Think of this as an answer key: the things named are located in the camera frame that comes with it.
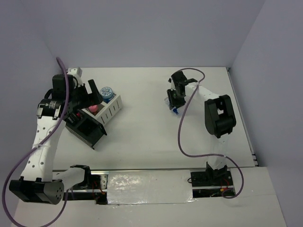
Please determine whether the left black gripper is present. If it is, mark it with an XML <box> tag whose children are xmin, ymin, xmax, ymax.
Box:
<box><xmin>68</xmin><ymin>79</ymin><xmax>104</xmax><ymax>111</ymax></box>

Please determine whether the pink capped marker bottle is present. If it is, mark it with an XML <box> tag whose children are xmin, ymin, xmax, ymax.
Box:
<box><xmin>88</xmin><ymin>105</ymin><xmax>98</xmax><ymax>114</ymax></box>

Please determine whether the blue capped pen pack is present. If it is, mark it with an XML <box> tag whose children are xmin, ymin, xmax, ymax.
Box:
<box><xmin>164</xmin><ymin>97</ymin><xmax>182</xmax><ymax>117</ymax></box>

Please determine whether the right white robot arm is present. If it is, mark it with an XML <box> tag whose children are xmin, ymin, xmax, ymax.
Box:
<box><xmin>166</xmin><ymin>68</ymin><xmax>236</xmax><ymax>185</ymax></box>

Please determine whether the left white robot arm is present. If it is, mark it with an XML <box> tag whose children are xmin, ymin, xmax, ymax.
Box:
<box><xmin>9</xmin><ymin>74</ymin><xmax>107</xmax><ymax>205</ymax></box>

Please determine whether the white mesh organizer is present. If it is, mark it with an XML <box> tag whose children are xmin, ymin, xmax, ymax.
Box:
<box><xmin>82</xmin><ymin>94</ymin><xmax>123</xmax><ymax>126</ymax></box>

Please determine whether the black mesh organizer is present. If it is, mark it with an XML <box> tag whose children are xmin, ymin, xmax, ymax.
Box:
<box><xmin>65</xmin><ymin>110</ymin><xmax>107</xmax><ymax>149</ymax></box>

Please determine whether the silver foil cover plate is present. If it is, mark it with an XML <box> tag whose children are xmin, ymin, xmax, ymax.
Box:
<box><xmin>107</xmin><ymin>170</ymin><xmax>194</xmax><ymax>205</ymax></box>

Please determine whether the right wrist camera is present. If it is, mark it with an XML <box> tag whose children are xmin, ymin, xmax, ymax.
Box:
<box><xmin>168</xmin><ymin>78</ymin><xmax>175</xmax><ymax>90</ymax></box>

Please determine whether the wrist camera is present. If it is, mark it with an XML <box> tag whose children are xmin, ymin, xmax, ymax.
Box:
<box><xmin>168</xmin><ymin>78</ymin><xmax>175</xmax><ymax>90</ymax></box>
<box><xmin>67</xmin><ymin>67</ymin><xmax>83</xmax><ymax>87</ymax></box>

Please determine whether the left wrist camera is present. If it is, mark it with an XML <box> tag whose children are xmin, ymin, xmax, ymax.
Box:
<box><xmin>67</xmin><ymin>67</ymin><xmax>83</xmax><ymax>87</ymax></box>

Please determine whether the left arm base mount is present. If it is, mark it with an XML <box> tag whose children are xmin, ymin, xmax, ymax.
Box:
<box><xmin>54</xmin><ymin>165</ymin><xmax>108</xmax><ymax>205</ymax></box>

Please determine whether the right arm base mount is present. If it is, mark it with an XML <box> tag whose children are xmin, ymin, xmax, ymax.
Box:
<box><xmin>187</xmin><ymin>163</ymin><xmax>236</xmax><ymax>198</ymax></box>

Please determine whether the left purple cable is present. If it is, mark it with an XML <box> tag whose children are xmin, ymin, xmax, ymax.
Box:
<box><xmin>2</xmin><ymin>56</ymin><xmax>71</xmax><ymax>227</ymax></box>

